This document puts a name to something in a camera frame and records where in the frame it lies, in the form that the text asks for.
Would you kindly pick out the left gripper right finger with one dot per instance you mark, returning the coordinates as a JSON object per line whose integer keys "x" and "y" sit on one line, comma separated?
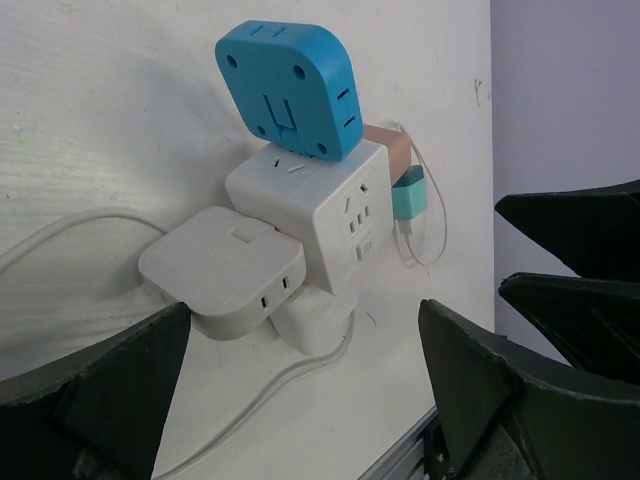
{"x": 507, "y": 411}

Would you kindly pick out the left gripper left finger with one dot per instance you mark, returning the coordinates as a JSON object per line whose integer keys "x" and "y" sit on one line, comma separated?
{"x": 98, "y": 413}

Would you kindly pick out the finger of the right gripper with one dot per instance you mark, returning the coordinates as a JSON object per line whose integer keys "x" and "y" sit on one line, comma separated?
{"x": 593, "y": 323}
{"x": 594, "y": 232}

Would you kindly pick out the teal usb charger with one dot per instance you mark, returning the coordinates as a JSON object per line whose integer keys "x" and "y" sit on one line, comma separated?
{"x": 409, "y": 194}

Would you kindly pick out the white cube power socket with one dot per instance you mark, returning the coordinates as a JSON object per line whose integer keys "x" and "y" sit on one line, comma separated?
{"x": 340, "y": 212}

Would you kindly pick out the white flat plug adapter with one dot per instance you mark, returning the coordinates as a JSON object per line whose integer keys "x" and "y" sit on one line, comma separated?
{"x": 230, "y": 270}

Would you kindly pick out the blue plug adapter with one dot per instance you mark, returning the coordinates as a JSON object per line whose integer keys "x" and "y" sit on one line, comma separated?
{"x": 293, "y": 85}

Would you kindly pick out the white power brick charger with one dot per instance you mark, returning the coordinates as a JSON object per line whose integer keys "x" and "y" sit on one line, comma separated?
{"x": 312, "y": 321}

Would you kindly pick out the aluminium front rail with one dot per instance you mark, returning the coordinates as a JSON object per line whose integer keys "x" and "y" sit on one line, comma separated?
{"x": 421, "y": 453}

